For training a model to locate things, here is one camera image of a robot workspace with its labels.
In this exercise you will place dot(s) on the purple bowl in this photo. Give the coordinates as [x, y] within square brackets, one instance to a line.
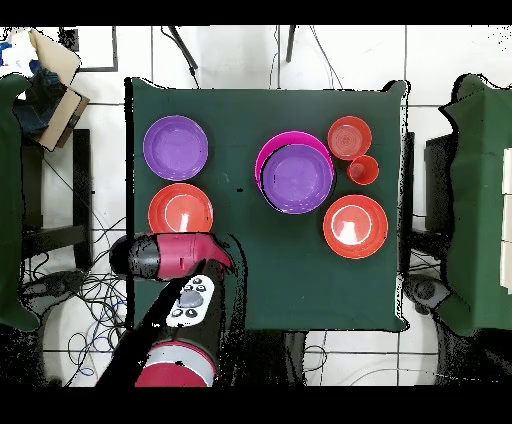
[176, 148]
[298, 180]

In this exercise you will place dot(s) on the large pink bowl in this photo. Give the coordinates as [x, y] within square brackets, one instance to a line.
[280, 140]

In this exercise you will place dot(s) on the large orange bowl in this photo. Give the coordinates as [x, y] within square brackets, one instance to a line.
[180, 212]
[354, 226]

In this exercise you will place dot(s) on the small orange bowl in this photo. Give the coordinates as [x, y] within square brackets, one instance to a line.
[349, 138]

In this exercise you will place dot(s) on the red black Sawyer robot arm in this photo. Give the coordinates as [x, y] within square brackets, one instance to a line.
[180, 256]

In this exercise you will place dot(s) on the stack of white boxes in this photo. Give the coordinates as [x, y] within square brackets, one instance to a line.
[508, 220]

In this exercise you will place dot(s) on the dark green tablecloth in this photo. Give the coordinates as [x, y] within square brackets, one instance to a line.
[280, 272]

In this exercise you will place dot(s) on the orange cup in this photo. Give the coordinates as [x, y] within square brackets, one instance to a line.
[362, 170]

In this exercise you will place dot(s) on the black tripod leg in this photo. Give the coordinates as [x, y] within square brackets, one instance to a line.
[185, 50]
[290, 44]

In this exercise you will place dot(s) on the black bench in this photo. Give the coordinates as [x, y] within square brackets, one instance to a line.
[82, 180]

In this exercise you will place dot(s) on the black side stand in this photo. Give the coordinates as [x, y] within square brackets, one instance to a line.
[438, 180]

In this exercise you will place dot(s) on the cardboard box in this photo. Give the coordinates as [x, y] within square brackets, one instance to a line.
[68, 112]

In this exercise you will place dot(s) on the green covered side table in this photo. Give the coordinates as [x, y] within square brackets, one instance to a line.
[476, 200]
[8, 200]

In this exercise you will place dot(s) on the dark blue cloth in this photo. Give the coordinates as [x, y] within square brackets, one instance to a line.
[40, 104]

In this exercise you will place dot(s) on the black pedestal leg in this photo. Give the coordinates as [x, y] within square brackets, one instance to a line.
[52, 286]
[424, 290]

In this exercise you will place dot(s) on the dark floor frame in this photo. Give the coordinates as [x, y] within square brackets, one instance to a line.
[114, 48]

